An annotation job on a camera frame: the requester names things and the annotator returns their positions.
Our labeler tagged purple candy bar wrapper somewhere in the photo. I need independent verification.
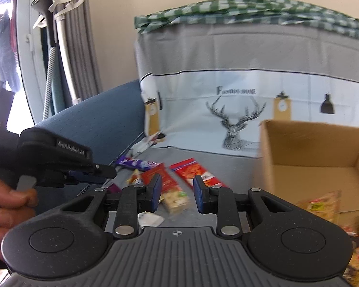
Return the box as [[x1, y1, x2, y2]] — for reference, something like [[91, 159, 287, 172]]
[[116, 155, 159, 172]]

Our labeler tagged brown cardboard box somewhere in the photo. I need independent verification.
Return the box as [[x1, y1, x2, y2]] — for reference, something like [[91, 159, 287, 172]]
[[251, 119, 359, 287]]

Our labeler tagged grey sofa seat cushion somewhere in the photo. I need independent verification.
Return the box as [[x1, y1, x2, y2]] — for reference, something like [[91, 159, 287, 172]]
[[101, 146, 261, 231]]

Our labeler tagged green checked cloth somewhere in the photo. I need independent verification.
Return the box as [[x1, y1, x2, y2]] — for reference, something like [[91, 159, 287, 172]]
[[134, 0, 359, 40]]

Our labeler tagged person's left hand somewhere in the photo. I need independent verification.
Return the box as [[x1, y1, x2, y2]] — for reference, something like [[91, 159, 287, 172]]
[[0, 179, 38, 261]]

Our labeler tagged clear pack of beige cakes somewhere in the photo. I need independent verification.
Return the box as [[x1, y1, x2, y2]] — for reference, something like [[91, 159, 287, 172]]
[[162, 189, 189, 215]]

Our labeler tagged black clear snack bag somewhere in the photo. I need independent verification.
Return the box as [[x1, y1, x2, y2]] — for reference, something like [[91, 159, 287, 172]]
[[342, 223, 359, 286]]

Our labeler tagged red square snack packet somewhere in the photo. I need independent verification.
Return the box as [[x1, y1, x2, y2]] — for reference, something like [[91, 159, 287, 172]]
[[141, 163, 182, 194]]

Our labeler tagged long red snack pack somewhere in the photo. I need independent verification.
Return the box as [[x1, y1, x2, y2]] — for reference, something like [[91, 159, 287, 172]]
[[170, 158, 226, 187]]

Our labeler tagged clear bag of round crackers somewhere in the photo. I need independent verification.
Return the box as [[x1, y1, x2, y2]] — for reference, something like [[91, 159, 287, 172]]
[[297, 190, 342, 224]]

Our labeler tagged yellow snack wrapper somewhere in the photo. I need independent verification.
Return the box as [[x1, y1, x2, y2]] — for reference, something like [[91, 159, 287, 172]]
[[127, 169, 145, 187]]

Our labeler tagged deer print sofa cover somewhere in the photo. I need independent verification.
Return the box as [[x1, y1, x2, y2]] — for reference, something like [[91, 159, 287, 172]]
[[135, 24, 359, 157]]

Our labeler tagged grey curtain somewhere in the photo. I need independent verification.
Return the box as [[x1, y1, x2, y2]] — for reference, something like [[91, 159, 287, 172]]
[[48, 0, 102, 115]]

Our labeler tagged purple tube snack pack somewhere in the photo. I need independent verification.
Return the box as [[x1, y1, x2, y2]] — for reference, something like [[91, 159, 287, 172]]
[[106, 183, 122, 194]]

